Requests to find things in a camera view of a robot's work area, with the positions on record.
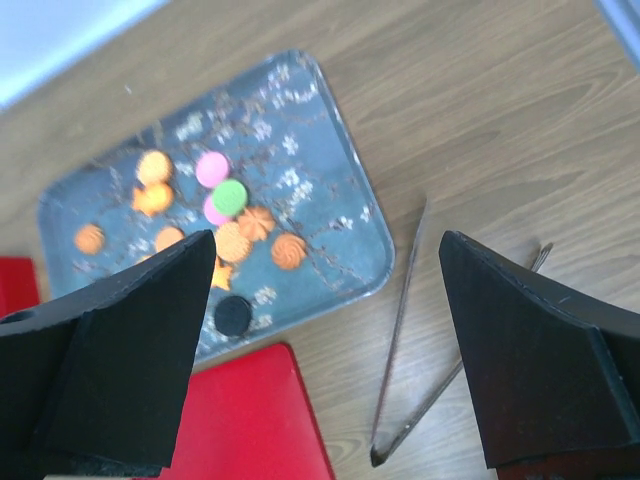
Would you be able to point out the orange round cookie top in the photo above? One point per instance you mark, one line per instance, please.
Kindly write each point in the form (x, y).
(154, 167)

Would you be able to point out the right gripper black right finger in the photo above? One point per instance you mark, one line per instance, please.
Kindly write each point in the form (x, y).
(553, 373)

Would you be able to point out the orange fish cookie top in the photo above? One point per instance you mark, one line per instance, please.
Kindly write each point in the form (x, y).
(153, 199)

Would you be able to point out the pink round cookie lower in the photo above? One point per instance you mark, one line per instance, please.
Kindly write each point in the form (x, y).
(212, 215)

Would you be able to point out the orange flower cookie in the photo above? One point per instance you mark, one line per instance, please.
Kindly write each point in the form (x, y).
(256, 223)

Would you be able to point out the green round cookie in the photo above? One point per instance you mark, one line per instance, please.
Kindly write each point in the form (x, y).
(229, 197)

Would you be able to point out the orange fish cookie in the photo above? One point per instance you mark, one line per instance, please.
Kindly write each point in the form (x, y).
(222, 275)
(153, 199)

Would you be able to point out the red box lid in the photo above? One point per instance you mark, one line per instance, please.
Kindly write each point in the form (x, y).
(248, 419)

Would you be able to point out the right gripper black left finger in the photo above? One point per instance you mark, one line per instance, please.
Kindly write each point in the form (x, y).
(93, 383)

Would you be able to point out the metal tongs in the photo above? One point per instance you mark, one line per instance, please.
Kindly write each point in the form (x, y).
(418, 342)

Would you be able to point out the orange round waffle cookie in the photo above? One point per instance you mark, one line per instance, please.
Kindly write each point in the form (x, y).
(231, 245)

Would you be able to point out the pink round cookie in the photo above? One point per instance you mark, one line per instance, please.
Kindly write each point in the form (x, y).
(212, 215)
(212, 168)

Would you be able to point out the pink round cookie upper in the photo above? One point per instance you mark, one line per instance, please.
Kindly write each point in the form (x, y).
(212, 168)

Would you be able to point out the orange swirl cookie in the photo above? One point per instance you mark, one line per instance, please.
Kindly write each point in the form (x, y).
(288, 251)

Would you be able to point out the black round cookie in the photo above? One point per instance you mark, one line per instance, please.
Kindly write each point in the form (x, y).
(232, 316)

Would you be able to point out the floral metal serving tray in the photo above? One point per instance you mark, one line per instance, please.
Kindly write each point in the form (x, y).
(280, 128)

